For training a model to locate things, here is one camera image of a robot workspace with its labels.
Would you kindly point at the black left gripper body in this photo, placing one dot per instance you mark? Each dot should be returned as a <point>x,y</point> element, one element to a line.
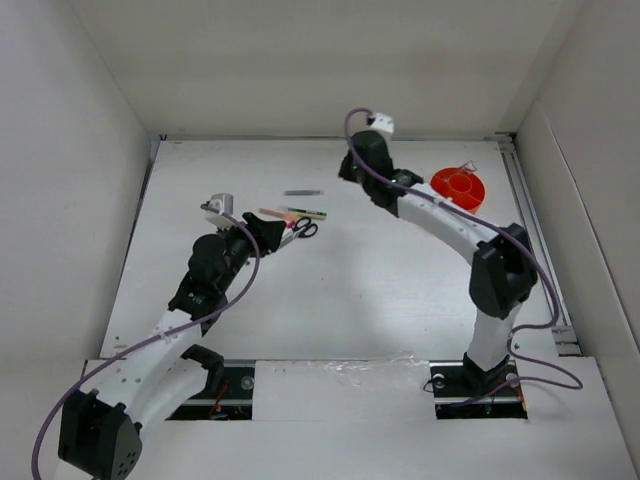
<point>262,245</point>

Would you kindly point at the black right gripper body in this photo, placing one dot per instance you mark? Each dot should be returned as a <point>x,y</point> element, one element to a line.
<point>349,170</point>

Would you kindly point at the white marker red cap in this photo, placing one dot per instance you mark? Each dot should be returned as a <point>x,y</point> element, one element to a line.
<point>288,235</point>

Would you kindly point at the black handled scissors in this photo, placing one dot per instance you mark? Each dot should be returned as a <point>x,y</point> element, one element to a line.
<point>304,227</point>

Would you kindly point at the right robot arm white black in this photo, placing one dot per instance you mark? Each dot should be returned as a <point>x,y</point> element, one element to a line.
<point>501,279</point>

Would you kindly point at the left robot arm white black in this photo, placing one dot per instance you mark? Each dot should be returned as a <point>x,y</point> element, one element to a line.
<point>102,429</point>

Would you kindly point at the brown marker pen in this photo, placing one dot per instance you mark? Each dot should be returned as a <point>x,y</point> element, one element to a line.
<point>276,214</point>

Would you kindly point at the grey purple pen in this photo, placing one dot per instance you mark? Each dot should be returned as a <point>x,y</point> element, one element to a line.
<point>303,192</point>

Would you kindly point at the green yellow highlighter pen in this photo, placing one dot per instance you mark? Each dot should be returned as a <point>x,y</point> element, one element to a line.
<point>318,215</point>

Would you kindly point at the orange round divided container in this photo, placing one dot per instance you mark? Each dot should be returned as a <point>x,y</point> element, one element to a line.
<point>461,185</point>

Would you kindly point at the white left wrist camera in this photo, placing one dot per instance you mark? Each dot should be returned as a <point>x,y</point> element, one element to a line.
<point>218,208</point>

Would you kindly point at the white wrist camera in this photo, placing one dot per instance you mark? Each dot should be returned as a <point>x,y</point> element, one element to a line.
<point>218,208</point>
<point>382,123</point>

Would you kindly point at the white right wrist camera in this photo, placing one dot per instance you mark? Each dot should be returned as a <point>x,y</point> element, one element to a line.
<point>382,123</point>

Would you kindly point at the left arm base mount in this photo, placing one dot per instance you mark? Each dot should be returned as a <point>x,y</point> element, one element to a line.
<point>228,391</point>

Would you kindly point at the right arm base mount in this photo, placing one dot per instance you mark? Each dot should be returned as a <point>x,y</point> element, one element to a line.
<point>458,396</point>

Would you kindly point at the aluminium rail right side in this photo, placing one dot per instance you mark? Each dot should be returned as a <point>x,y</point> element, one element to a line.
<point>563,333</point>

